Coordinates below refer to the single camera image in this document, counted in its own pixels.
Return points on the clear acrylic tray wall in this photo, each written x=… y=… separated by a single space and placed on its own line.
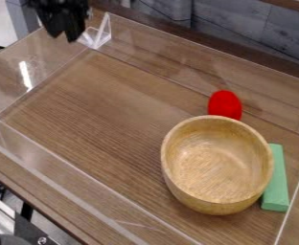
x=84 y=114

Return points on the clear acrylic corner bracket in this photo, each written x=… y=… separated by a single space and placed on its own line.
x=95 y=37

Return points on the green rectangular block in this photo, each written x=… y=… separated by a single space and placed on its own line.
x=274 y=199

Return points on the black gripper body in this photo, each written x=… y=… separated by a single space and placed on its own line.
x=48 y=7

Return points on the red plush strawberry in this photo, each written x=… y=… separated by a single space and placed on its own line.
x=225 y=104

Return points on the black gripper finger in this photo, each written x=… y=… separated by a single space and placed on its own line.
x=54 y=22
x=75 y=25

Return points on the wooden bowl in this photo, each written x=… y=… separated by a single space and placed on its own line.
x=217 y=163

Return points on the black metal bracket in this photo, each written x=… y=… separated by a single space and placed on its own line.
x=31 y=233

